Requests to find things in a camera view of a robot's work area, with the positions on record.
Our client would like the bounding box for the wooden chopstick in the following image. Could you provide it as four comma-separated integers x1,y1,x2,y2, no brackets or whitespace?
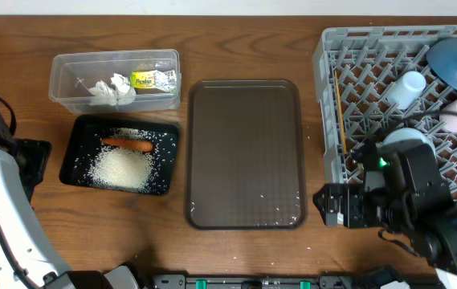
333,70,348,155

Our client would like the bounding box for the light blue bowl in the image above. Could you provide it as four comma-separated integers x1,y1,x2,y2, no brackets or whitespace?
382,128,436,154

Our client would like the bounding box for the light blue cup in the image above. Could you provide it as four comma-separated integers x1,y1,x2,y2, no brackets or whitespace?
386,71,426,110

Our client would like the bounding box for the yellow foil snack wrapper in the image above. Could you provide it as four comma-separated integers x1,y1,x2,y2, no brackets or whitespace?
129,70,177,92

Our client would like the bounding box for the orange carrot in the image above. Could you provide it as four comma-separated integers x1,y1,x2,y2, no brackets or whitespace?
102,138,153,153

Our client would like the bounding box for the pile of white rice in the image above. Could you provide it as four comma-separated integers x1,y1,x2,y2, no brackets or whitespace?
73,127,177,193

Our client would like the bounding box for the white tissue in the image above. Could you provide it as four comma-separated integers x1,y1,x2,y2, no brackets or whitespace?
88,80,117,106
111,73,136,105

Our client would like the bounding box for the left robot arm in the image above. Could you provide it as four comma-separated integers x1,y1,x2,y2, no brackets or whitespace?
0,97,140,289

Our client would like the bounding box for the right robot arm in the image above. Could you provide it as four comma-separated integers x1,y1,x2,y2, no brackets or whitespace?
312,140,457,288

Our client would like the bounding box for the grey dishwasher rack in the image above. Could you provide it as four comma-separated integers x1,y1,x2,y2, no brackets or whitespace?
312,26,457,200

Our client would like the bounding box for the black waste tray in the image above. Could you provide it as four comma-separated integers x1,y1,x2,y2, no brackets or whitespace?
59,116,179,195

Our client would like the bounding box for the brown serving tray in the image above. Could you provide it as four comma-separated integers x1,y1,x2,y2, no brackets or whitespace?
184,79,308,230

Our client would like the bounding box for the clear plastic bin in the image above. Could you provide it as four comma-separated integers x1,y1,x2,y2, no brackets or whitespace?
49,49,181,114

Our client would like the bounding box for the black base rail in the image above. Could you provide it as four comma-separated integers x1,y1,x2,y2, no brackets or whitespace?
148,273,444,289

